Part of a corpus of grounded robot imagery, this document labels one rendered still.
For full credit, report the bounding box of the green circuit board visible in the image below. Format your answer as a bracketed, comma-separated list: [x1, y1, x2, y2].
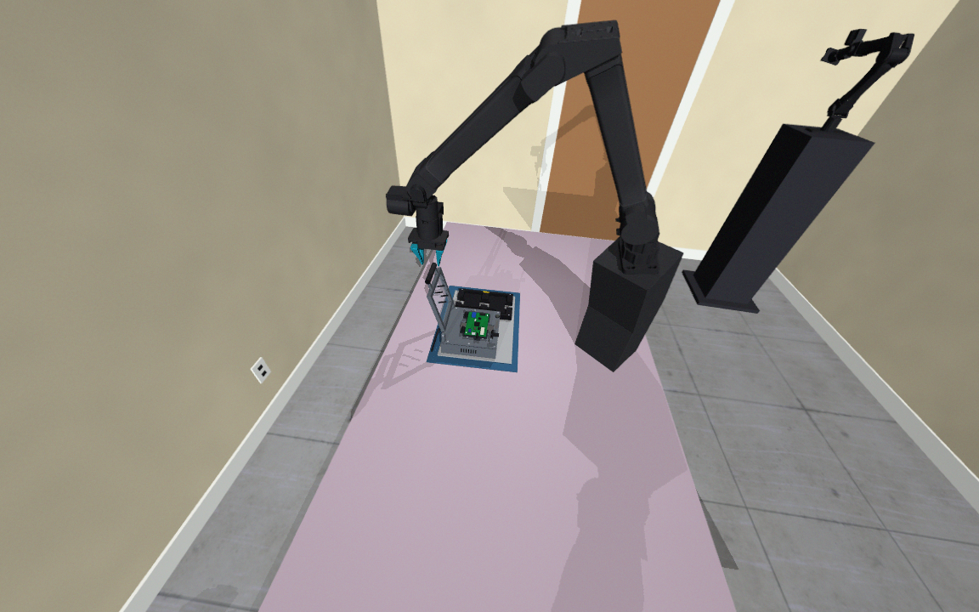
[464, 312, 489, 337]

